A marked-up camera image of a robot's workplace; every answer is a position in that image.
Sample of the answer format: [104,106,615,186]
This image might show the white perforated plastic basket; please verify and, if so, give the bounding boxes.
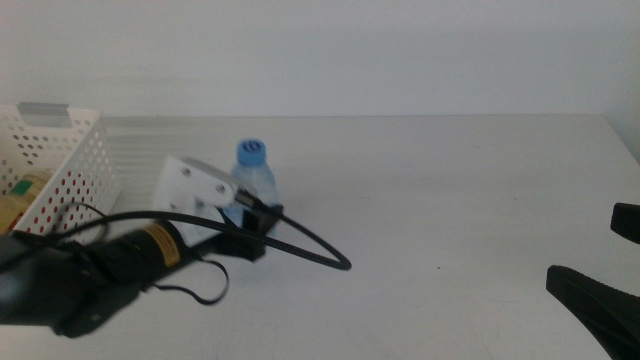
[0,102,124,236]

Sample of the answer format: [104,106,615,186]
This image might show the red soda can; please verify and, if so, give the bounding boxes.
[9,172,109,236]

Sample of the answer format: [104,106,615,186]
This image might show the thick braided black cable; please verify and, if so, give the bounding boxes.
[0,188,353,272]

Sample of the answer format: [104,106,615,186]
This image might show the clear water bottle blue cap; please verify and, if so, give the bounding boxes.
[222,138,281,236]

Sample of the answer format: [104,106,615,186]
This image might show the yellow juice bottle white cap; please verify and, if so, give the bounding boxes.
[0,170,54,236]

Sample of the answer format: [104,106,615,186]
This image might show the thin black cable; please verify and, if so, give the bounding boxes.
[47,200,110,244]
[149,257,231,306]

